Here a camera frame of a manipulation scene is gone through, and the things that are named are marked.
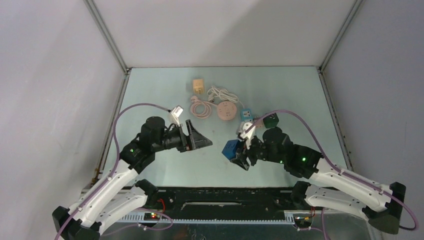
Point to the dark green cube socket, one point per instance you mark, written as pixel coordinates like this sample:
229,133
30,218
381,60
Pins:
271,121

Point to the pink round power strip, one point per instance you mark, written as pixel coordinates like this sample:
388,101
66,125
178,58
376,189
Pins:
226,110

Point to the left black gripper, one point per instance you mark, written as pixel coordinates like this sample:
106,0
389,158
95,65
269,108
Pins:
197,140

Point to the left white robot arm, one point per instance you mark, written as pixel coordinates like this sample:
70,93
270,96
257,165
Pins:
97,210

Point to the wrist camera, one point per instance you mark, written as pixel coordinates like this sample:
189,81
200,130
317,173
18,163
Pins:
246,130
174,114

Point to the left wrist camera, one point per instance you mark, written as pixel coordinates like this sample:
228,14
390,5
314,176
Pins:
174,114

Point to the black front rail frame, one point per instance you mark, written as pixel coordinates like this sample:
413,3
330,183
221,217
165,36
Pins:
228,204

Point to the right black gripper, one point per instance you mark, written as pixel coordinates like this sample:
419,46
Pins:
240,160

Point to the small pink plug adapter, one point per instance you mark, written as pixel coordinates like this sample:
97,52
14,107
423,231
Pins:
258,122

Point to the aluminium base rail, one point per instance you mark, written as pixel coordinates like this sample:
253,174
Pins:
142,216

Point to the teal power strip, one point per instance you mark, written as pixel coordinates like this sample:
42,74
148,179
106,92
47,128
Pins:
246,115

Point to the yellow cube socket adapter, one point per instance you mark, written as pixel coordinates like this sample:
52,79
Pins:
198,86

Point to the blue cube socket adapter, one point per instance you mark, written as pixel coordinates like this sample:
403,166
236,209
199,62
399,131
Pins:
230,148

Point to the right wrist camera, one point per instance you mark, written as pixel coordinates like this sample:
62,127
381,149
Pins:
246,130

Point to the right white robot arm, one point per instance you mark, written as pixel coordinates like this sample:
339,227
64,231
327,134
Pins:
322,184

